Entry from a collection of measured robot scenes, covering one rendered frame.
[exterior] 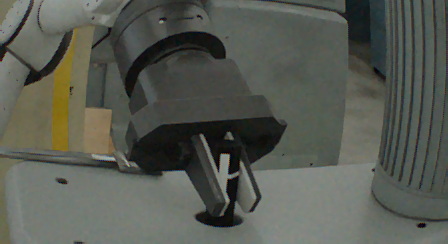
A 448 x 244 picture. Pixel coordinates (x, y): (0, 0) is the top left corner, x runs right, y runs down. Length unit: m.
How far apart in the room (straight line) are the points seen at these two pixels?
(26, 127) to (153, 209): 1.78
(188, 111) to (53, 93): 1.77
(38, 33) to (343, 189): 0.44
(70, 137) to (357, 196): 1.78
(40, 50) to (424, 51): 0.54
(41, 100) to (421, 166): 1.86
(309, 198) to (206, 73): 0.13
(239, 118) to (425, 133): 0.18
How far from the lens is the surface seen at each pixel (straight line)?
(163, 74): 0.82
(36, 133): 2.59
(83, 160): 0.89
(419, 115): 0.80
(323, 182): 0.91
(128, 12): 0.87
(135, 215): 0.80
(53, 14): 1.06
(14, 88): 1.16
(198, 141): 0.80
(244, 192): 0.80
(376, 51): 9.23
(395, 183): 0.84
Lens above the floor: 2.20
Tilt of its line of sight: 17 degrees down
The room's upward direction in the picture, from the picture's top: 5 degrees clockwise
